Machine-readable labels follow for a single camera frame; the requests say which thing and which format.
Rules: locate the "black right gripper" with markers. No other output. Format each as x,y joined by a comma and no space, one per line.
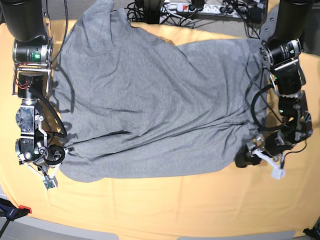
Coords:
52,156

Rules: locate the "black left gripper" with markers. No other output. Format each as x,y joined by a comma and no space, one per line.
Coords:
272,146

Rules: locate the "grey t-shirt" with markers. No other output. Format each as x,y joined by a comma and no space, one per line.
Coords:
136,106

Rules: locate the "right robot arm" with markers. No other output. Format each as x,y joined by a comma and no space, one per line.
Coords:
29,23

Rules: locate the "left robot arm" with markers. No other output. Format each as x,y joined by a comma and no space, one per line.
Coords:
280,50

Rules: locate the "blue red clamp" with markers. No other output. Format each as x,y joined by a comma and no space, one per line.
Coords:
11,212

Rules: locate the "black power adapter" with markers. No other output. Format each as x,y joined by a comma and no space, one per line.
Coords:
257,15

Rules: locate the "white power strip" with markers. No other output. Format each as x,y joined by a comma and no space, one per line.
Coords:
208,10

